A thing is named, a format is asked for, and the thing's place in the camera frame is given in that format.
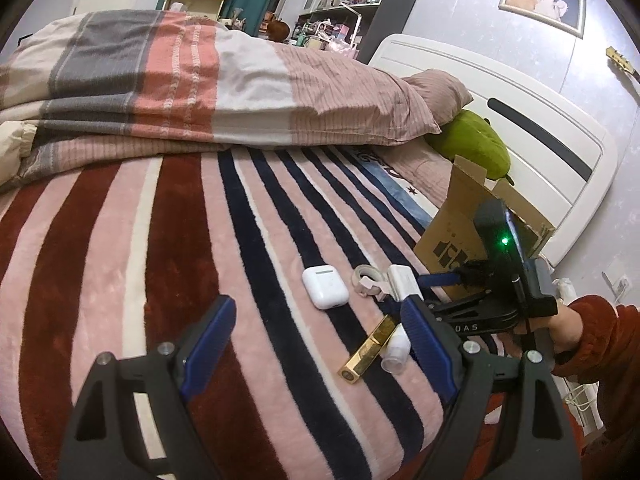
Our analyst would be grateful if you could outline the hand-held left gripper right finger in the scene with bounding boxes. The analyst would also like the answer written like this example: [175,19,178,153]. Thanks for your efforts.
[400,302,584,480]

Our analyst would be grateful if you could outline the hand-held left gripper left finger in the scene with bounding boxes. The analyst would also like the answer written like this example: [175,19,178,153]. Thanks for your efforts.
[57,295,237,480]

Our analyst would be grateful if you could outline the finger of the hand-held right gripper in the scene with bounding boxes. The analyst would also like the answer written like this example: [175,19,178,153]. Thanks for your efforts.
[422,294,522,335]
[416,259,493,291]

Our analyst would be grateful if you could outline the small white plastic box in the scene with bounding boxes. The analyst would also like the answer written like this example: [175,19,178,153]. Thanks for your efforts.
[387,265,422,302]

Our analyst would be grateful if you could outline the brown cardboard box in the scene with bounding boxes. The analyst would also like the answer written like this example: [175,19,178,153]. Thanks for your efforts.
[413,155,556,302]

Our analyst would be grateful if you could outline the person's right forearm red sleeve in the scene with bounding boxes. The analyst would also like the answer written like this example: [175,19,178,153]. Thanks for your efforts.
[551,294,640,480]

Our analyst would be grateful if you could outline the person's right hand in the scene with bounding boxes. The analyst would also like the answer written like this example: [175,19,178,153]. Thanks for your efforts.
[546,302,584,367]

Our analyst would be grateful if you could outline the small white bottle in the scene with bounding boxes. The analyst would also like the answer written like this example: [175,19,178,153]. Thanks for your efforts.
[380,324,413,374]

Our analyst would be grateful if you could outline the gold metal lighter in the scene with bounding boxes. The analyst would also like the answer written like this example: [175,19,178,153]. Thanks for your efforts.
[338,315,395,386]

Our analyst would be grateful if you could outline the clear tape roll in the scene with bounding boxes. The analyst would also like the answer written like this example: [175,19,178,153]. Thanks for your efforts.
[353,265,384,297]

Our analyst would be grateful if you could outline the red pink striped fleece blanket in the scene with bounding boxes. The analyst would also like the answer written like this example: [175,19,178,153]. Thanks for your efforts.
[0,145,506,480]

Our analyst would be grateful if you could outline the pink bed sheet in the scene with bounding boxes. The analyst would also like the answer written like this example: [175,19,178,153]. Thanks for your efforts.
[350,146,457,221]

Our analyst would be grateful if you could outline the white earbuds case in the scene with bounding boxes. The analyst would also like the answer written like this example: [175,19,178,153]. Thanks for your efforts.
[302,265,348,310]

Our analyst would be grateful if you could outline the green plush toy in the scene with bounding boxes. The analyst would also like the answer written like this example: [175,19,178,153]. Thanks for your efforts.
[429,109,512,181]

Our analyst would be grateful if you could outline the white bed headboard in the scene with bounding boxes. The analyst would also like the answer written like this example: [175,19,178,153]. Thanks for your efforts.
[369,33,621,269]

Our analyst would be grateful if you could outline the pink striped pillow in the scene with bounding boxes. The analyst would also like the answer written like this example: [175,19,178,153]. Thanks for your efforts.
[399,71,474,136]

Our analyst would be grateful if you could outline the yellow guitar headstock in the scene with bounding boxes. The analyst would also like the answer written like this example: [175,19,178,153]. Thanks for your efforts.
[605,46,640,82]

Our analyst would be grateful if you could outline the pink grey striped duvet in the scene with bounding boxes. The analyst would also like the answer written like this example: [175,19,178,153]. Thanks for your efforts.
[0,9,444,193]

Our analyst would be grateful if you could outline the white desk lamp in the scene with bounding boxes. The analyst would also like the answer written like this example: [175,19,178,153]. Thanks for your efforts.
[341,2,365,47]

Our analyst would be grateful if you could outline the cream quilt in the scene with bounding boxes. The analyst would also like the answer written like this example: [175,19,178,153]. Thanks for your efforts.
[0,120,38,186]

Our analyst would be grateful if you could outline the cluttered storage shelf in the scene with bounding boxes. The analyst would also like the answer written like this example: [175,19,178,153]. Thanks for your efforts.
[294,0,407,60]

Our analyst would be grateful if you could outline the yellow white cabinet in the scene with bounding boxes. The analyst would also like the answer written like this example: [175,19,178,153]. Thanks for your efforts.
[162,0,227,19]

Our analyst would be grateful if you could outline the white wall socket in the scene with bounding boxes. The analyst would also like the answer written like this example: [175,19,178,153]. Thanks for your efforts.
[602,272,632,297]

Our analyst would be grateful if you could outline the framed wall picture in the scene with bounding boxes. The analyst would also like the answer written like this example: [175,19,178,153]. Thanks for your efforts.
[498,0,586,39]

